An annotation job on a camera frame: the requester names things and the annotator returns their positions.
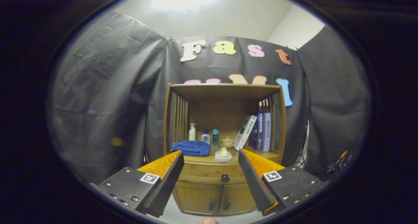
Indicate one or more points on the clear blue bottle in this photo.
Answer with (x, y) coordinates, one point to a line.
(215, 139)

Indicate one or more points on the wooden cabinet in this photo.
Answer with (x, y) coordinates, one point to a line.
(225, 96)

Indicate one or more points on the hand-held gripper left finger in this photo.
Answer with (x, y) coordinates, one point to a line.
(168, 184)

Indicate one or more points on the white pump bottle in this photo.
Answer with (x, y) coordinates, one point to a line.
(192, 135)

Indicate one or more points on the wooden drawer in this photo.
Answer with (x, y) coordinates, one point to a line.
(209, 170)

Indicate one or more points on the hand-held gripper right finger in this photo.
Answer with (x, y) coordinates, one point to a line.
(253, 184)

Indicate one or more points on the light blue book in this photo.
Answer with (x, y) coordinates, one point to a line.
(267, 132)

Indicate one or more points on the white bottle with blue cap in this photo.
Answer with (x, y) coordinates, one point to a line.
(205, 139)

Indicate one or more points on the wooden countertop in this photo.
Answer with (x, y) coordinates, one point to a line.
(197, 159)

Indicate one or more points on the blue folded towel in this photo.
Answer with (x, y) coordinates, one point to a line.
(192, 148)

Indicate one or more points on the white book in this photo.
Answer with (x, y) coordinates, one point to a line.
(244, 134)

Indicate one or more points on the black drawer knob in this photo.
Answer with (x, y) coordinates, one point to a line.
(225, 178)

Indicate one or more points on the beige lidded tea cup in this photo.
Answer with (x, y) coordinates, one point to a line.
(227, 143)

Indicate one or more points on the wooden cabinet door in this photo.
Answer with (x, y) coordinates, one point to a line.
(196, 198)
(236, 199)

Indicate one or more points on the dark blue book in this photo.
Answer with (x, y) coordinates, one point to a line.
(258, 132)

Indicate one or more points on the black light stand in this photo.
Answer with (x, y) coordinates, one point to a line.
(302, 149)

